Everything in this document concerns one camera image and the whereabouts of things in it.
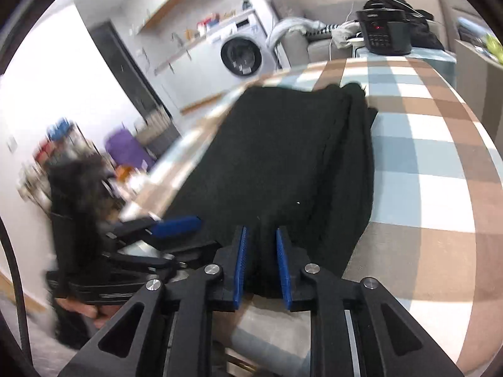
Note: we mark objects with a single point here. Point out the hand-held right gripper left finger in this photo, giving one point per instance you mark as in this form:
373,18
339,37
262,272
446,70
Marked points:
239,267

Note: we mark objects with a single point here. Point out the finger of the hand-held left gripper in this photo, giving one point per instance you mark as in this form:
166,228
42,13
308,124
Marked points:
188,249
177,226

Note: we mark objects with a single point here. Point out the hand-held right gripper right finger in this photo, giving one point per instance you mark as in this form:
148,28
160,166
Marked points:
283,267

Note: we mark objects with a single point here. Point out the black sweater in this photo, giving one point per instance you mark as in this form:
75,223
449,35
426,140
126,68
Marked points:
283,157

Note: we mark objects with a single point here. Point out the person's left forearm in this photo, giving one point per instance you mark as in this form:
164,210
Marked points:
70,333

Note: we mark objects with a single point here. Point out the person's left hand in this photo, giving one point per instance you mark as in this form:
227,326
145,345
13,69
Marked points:
84,309

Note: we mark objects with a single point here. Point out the orange bowl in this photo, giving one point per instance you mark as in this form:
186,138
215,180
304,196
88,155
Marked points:
125,171

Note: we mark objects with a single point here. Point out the shoe rack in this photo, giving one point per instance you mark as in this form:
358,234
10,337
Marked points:
59,141

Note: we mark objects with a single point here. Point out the purple bag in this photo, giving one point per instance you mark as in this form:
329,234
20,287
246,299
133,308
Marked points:
125,151

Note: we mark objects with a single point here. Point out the woven laundry basket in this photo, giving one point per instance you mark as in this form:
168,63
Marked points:
157,133

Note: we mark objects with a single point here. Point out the white lower cabinets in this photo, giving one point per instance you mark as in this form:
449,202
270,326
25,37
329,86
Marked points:
184,70

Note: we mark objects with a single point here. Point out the dark door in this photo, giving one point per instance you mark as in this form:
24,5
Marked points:
122,66

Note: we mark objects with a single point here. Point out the checkered tablecloth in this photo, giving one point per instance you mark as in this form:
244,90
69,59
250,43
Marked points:
412,145

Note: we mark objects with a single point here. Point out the white washing machine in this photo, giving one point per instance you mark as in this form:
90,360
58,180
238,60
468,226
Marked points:
239,55

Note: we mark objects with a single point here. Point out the grey sofa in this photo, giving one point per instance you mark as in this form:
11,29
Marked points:
298,51

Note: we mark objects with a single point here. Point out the light grey blanket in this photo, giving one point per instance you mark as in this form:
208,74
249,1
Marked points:
287,27

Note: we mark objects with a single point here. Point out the houndstooth cushion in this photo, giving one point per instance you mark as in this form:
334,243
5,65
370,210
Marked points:
320,32

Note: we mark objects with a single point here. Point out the grey garment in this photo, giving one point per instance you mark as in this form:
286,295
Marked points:
346,35

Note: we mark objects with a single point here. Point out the black pressure cooker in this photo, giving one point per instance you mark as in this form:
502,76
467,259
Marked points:
389,37

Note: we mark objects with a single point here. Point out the small teal checkered table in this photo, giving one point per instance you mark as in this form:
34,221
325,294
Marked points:
440,57

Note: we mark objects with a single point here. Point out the grey cube ottoman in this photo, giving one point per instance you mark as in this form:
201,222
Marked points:
475,82

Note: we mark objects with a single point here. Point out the blue pillow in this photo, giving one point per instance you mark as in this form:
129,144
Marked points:
469,27

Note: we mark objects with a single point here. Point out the green plush toy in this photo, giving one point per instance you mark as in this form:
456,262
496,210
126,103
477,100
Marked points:
493,47

